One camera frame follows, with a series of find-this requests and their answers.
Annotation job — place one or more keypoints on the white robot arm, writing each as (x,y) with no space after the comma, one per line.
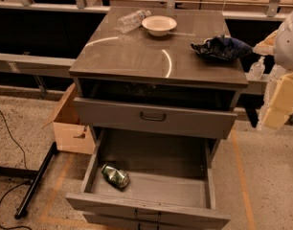
(283,56)

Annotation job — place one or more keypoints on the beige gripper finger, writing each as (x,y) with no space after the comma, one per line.
(266,47)
(281,104)

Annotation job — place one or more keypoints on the grey metal shelf rail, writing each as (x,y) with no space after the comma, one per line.
(34,65)

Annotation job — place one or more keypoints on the grey drawer cabinet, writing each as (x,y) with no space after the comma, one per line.
(140,68)

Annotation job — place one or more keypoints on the clear sanitizer bottle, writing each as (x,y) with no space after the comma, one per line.
(276,72)
(256,70)

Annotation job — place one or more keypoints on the grey bottom drawer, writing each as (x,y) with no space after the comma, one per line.
(128,224)

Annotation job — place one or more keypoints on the left clear sanitizer bottle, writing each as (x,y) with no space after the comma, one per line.
(256,70)

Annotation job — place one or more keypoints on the clear plastic water bottle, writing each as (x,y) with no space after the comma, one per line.
(132,21)

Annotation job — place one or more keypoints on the black metal floor stand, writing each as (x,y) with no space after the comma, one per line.
(33,177)

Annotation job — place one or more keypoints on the white ceramic bowl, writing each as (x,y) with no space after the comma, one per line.
(159,25)

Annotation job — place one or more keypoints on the right clear sanitizer bottle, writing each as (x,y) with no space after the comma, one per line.
(276,72)

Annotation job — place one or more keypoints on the green crushed soda can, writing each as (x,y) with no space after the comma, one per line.
(116,177)

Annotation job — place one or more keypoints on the open middle drawer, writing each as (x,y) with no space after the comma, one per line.
(170,180)

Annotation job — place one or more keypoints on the grey drawer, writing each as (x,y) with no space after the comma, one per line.
(155,118)
(128,224)

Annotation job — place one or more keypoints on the grey top drawer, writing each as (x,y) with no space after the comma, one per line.
(155,118)

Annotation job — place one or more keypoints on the blue chip bag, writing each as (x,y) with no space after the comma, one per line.
(222,47)

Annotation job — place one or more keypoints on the cardboard box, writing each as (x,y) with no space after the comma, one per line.
(70,134)

